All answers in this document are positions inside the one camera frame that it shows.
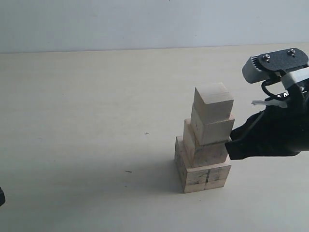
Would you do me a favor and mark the second largest wooden cube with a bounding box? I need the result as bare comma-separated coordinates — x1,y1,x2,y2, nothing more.
183,119,228,167

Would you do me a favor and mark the smallest wooden cube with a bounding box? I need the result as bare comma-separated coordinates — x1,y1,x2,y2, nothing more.
193,82,234,123

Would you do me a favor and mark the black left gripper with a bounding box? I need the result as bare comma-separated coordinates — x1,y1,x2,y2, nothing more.
0,188,5,206

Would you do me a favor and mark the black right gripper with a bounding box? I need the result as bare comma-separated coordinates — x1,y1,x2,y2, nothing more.
225,80,309,160

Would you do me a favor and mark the black cable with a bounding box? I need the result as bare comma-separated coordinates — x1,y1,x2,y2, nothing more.
261,79,288,101

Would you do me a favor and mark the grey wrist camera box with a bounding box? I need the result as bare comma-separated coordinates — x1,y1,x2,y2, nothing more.
242,48,309,84

